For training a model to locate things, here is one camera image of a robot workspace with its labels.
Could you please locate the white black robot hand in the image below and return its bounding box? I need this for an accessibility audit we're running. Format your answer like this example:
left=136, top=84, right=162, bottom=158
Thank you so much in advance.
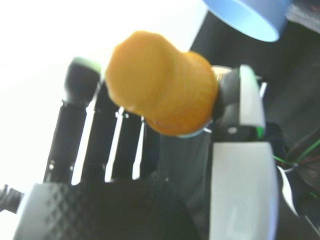
left=0, top=56, right=280, bottom=240

